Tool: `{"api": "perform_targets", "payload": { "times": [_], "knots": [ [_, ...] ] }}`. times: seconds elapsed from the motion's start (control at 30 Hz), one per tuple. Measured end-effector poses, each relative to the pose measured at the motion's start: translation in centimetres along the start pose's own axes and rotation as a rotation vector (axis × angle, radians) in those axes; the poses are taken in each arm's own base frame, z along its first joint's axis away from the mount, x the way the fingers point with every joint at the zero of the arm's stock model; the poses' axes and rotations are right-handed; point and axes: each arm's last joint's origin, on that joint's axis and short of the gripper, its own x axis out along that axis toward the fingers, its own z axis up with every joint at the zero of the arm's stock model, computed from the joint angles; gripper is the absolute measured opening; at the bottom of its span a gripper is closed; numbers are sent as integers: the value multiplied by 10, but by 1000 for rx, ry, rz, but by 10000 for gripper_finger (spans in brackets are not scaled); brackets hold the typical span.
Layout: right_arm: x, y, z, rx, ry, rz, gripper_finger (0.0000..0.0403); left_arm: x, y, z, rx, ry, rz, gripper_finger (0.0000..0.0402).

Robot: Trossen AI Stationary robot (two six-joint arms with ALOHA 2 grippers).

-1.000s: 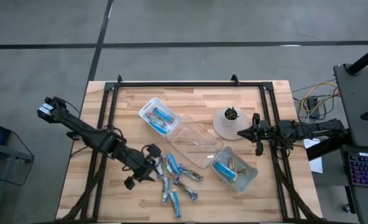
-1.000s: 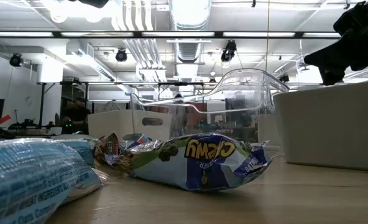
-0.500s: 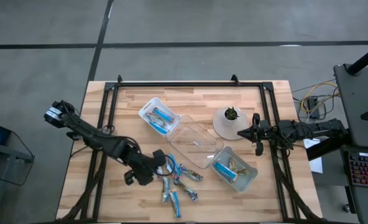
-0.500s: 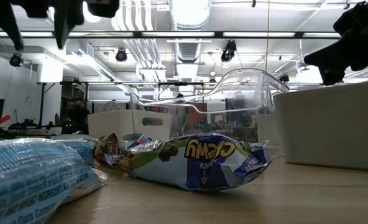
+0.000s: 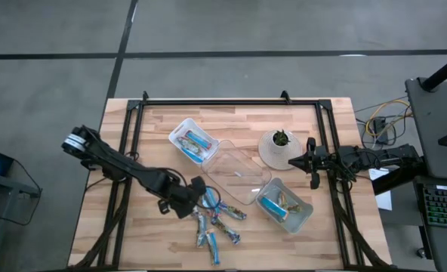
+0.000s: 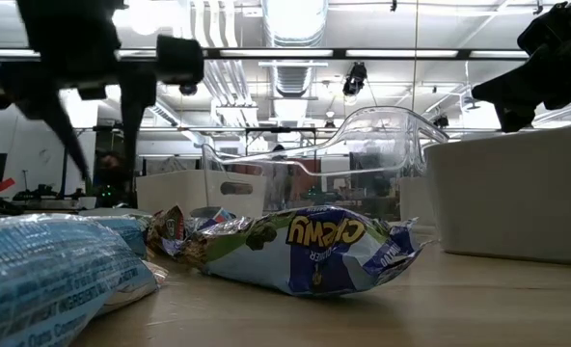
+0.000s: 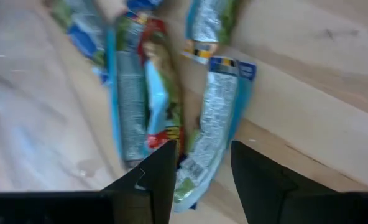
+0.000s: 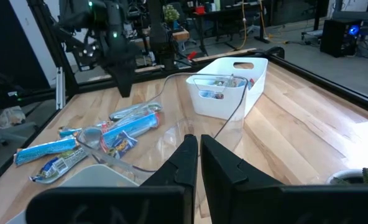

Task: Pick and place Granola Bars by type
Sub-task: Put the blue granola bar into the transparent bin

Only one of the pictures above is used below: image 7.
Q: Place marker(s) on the blue Chewy granola bar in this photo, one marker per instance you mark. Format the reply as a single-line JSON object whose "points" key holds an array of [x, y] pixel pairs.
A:
{"points": [[84, 37]]}

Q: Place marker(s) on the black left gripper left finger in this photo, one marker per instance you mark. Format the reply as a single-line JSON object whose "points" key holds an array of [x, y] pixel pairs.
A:
{"points": [[149, 186]]}

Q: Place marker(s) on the blue silver granola bar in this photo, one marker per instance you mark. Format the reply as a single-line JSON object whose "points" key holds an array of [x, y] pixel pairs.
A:
{"points": [[215, 118], [129, 102], [207, 25]]}

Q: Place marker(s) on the brown red granola bar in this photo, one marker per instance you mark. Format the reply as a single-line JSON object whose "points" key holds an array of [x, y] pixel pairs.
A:
{"points": [[159, 93]]}

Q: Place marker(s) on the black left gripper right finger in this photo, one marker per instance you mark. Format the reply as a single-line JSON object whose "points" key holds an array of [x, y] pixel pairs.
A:
{"points": [[264, 186]]}

